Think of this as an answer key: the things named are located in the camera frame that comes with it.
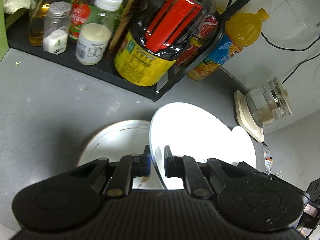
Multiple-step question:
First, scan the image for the pile of sauce packets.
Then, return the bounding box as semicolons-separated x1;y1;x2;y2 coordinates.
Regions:
262;142;276;176

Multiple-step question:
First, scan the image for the brown liquid bottle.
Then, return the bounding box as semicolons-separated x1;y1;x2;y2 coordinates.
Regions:
106;0;151;58

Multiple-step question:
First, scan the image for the black power cable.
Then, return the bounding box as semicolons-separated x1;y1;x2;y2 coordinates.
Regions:
259;21;320;52
281;54;320;86

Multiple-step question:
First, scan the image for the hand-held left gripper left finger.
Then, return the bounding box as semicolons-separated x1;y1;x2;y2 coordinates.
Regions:
68;144;152;196

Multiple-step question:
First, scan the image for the small white jar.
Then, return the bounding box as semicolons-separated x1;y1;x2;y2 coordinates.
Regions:
75;23;112;66

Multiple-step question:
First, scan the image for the clear shaker jar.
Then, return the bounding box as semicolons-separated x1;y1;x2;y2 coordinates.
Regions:
43;1;72;55

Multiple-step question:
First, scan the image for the black metal rack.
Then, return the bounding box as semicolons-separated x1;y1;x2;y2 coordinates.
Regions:
7;0;276;102

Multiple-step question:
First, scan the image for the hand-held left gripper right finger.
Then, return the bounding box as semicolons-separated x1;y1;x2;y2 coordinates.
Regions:
163;145;272;198

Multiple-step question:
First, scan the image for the cream kettle base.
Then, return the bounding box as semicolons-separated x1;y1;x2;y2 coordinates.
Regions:
233;90;265;143

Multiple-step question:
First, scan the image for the white deep plate script print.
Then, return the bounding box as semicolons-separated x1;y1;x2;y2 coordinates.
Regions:
149;102;235;190

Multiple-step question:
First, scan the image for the orange juice bottle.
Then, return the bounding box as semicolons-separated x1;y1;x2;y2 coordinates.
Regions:
187;8;270;81

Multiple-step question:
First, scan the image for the white top oil spray bottle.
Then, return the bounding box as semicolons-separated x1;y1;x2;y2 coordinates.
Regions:
28;0;62;47

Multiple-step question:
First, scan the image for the glass electric kettle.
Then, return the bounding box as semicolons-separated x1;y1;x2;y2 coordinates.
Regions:
246;77;293;127

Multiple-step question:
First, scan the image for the white plate with brown rim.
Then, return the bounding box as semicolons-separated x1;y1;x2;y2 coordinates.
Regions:
77;119;166;190

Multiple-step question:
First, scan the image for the soy sauce bottle red handle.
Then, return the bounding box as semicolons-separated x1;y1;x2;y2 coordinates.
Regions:
113;0;218;87

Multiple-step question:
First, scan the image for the plain white plate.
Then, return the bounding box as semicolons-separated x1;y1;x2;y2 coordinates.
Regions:
231;125;257;173

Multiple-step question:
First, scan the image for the green cardboard box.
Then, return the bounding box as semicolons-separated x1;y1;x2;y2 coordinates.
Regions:
0;0;11;62

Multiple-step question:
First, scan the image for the red label bottle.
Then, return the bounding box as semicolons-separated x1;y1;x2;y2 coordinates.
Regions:
68;0;92;46

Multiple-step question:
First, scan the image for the white-capped jar of white sauce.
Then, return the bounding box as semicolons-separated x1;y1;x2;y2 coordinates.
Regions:
88;0;124;41

